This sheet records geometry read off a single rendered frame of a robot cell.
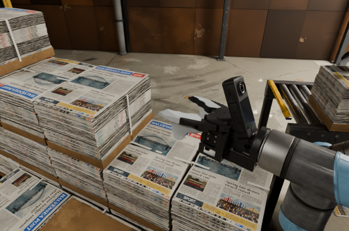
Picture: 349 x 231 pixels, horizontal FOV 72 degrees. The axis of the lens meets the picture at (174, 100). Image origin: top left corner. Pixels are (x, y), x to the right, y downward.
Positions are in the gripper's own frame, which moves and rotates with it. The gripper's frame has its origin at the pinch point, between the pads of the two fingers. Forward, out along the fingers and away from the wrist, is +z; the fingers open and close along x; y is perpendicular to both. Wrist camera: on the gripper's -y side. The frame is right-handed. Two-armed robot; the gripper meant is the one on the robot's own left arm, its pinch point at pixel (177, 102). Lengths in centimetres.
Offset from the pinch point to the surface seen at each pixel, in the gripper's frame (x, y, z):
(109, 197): 5, 55, 32
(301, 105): 105, 31, -15
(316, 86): 104, 18, -19
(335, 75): 95, 7, -26
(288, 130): 78, 35, -15
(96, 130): 1.8, 22.3, 32.8
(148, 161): 17.1, 38.8, 22.3
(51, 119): -4, 24, 52
